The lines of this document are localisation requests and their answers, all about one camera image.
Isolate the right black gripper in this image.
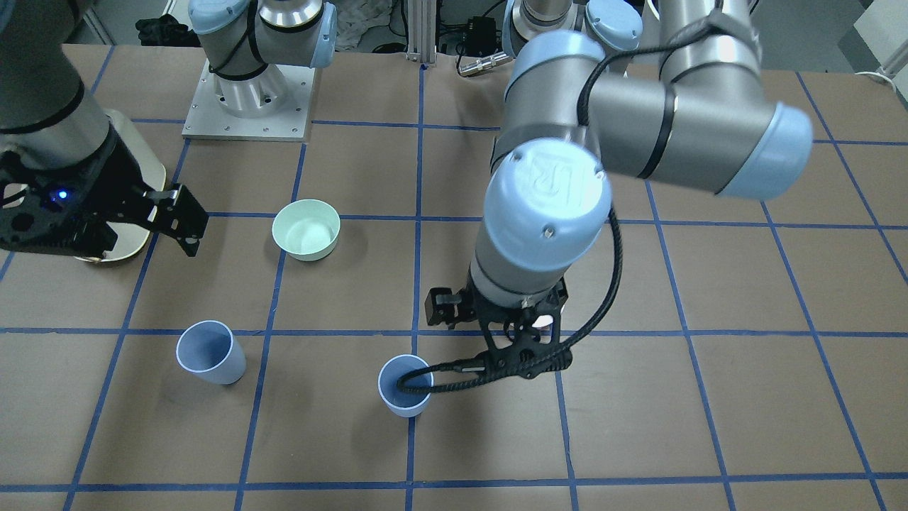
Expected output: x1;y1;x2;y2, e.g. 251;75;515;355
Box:
1;128;209;258

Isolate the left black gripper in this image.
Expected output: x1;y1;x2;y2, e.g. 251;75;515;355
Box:
424;279;573;381

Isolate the blue cup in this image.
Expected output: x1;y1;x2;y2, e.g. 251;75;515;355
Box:
377;354;433;418

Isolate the blue cup near right arm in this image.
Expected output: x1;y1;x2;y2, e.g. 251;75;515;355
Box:
175;320;247;385

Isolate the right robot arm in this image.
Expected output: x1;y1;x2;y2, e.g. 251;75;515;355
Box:
1;1;338;259

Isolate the pink bowl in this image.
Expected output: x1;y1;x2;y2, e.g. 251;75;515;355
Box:
532;314;555;332

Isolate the cream white toaster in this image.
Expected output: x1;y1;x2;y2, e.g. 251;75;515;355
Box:
75;108;167;265

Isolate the mint green bowl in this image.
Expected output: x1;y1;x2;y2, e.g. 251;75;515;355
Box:
270;199;341;262

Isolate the black corrugated cable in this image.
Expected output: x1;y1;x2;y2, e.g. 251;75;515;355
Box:
396;14;753;395

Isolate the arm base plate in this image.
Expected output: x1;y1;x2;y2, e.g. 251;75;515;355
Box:
182;62;319;143

